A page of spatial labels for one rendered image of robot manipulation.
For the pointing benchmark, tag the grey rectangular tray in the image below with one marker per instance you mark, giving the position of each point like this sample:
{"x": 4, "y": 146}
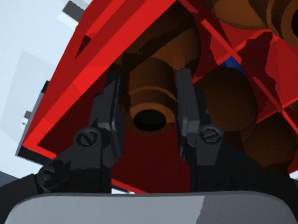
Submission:
{"x": 32, "y": 156}

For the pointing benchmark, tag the brown bottle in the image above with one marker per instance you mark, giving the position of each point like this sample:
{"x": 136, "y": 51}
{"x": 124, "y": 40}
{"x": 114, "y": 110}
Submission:
{"x": 294, "y": 106}
{"x": 231, "y": 101}
{"x": 149, "y": 68}
{"x": 272, "y": 144}
{"x": 280, "y": 16}

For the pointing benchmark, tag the red plastic crate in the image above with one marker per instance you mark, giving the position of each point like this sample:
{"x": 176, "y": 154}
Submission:
{"x": 153, "y": 164}

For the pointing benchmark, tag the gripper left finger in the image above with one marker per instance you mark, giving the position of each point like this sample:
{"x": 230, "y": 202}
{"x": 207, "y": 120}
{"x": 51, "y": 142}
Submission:
{"x": 84, "y": 167}

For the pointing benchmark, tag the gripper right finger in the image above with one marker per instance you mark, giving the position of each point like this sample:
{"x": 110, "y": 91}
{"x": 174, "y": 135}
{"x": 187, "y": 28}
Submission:
{"x": 218, "y": 163}

